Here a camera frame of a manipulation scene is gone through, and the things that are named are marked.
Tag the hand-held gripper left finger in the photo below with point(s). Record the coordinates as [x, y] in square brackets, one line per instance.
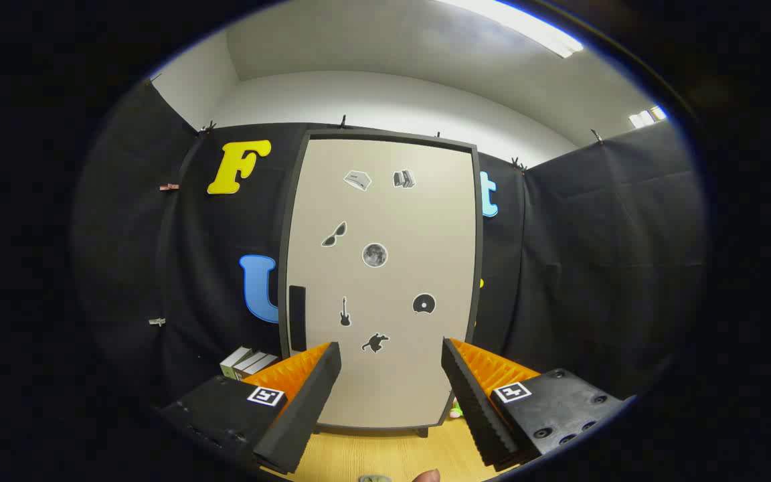
[305, 415]

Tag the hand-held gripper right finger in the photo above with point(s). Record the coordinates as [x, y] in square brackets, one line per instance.
[476, 408]

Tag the small pale packet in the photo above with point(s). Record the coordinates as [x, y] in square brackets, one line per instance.
[456, 408]

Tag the green book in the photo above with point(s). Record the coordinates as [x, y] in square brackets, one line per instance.
[233, 365]

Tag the black backdrop cloth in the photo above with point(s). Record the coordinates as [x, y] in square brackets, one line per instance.
[593, 268]

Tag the dark grey cabinet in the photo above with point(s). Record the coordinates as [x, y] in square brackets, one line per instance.
[392, 136]

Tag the small bright light panel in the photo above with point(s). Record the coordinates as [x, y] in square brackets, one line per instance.
[646, 117]

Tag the long ceiling light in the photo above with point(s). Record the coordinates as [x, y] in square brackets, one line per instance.
[526, 27]

